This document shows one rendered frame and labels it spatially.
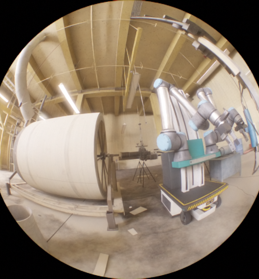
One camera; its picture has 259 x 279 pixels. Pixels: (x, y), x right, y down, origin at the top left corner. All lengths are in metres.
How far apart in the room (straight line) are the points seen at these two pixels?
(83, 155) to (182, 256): 1.33
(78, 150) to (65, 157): 0.20
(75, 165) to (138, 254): 1.08
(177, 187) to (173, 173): 0.21
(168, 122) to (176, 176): 0.72
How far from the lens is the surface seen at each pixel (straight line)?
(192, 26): 0.89
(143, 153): 1.78
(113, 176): 1.91
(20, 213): 1.13
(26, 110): 5.19
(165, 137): 0.74
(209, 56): 1.02
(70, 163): 1.15
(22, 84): 5.21
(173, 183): 1.26
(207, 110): 0.62
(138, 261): 0.87
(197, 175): 1.32
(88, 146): 1.06
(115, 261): 0.89
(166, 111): 0.84
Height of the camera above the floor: 0.78
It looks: 14 degrees up
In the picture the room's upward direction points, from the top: 5 degrees counter-clockwise
